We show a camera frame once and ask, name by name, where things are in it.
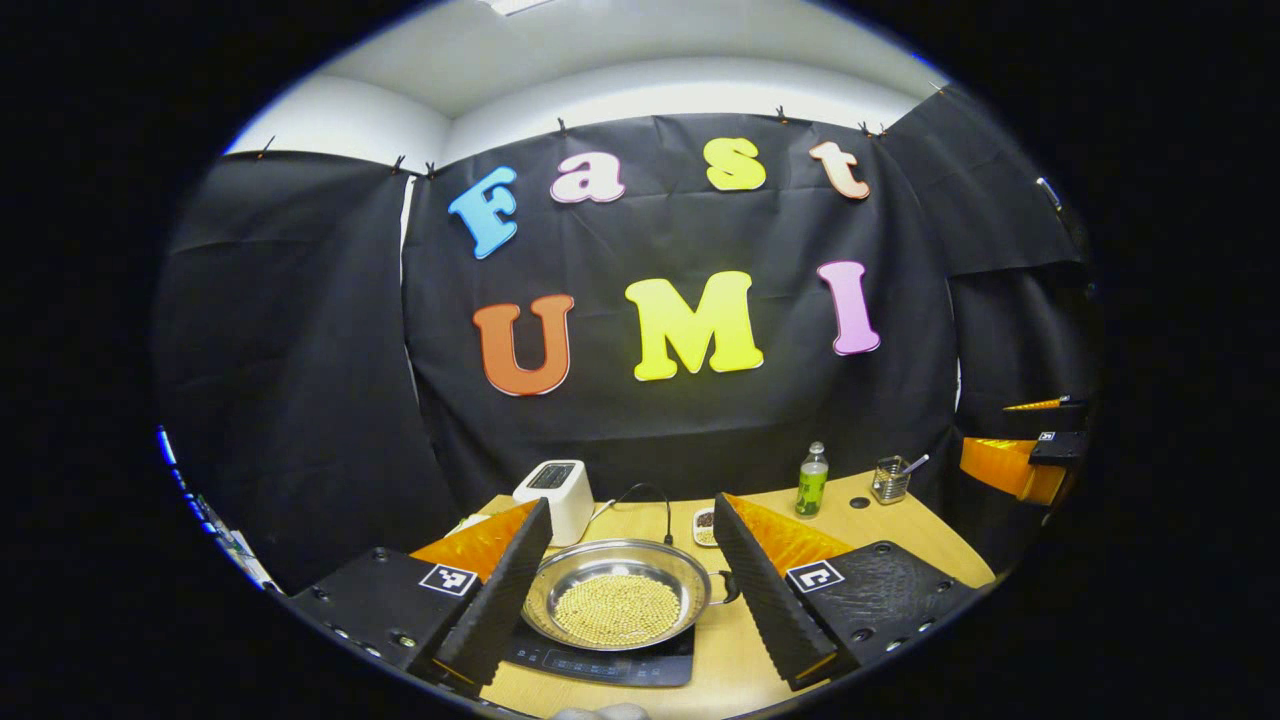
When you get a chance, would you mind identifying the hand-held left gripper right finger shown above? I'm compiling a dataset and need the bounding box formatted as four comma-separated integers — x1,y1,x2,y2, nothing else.
712,493,986,693

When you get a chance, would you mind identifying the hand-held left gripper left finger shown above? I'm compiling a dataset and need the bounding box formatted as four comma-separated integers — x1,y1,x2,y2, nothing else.
288,497,554,698

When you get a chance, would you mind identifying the stainless steel pot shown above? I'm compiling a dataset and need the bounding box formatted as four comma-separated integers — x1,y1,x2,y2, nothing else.
521,538,741,653

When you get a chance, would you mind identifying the black induction cooktop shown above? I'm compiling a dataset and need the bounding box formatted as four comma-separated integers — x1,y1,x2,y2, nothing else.
500,620,696,688

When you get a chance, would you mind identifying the white toaster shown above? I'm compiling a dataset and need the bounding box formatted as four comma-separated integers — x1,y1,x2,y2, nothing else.
513,460,595,548

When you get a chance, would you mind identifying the pile of yellow soybeans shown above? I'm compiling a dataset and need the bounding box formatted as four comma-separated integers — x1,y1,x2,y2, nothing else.
553,573,681,646

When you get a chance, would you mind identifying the green label drink bottle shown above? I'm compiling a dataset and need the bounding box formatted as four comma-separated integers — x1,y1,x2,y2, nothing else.
795,441,830,519

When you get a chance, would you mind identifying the glowing screen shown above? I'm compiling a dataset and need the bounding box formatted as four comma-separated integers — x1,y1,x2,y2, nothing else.
155,425,276,593

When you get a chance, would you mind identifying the row of black cloth clips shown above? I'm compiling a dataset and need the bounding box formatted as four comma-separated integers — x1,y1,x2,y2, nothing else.
255,82,949,181

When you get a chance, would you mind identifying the metal wire utensil holder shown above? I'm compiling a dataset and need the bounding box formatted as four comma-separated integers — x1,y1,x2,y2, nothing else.
871,456,911,505

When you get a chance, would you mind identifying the black power cable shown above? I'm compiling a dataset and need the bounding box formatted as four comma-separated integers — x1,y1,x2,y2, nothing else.
590,483,674,546

